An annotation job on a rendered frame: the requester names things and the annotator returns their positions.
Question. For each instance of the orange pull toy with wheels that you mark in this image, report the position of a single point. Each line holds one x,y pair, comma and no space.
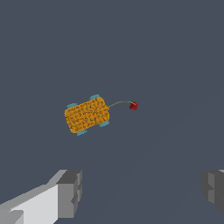
87,115

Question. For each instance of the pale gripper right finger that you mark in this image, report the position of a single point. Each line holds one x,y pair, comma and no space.
215,188

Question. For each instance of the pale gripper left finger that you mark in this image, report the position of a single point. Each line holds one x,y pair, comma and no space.
43,201

